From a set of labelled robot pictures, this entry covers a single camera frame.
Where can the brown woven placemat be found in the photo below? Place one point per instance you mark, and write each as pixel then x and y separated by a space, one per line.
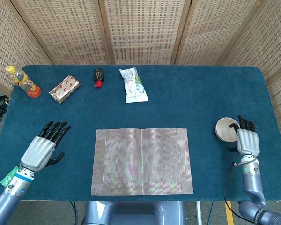
pixel 142 161

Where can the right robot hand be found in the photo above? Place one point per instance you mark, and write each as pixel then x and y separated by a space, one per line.
pixel 248 143

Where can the white table leg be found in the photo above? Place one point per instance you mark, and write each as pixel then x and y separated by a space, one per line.
pixel 198 213

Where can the white bowl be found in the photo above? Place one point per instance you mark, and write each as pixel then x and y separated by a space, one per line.
pixel 224 132

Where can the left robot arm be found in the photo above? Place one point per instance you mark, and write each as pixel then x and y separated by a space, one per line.
pixel 11 194

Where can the yellow-capped orange drink bottle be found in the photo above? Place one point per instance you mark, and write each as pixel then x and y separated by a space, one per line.
pixel 23 80

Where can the black bottle red cap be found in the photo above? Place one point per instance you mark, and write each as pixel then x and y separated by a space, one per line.
pixel 98 76

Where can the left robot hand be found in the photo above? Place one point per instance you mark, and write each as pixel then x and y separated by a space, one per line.
pixel 37 153

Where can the woven bamboo folding screen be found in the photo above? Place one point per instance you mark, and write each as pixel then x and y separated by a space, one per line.
pixel 140 28

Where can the blue felt table cover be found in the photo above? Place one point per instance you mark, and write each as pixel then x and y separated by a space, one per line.
pixel 224 89

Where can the gold snack pack red print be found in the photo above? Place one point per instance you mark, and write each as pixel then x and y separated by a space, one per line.
pixel 64 89

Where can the white crinkled snack bag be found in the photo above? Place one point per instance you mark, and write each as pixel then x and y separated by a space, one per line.
pixel 133 86

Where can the green tea sachet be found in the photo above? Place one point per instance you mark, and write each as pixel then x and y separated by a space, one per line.
pixel 8 178

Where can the grey-blue robot torso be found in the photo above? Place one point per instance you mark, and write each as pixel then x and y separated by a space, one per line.
pixel 135 213

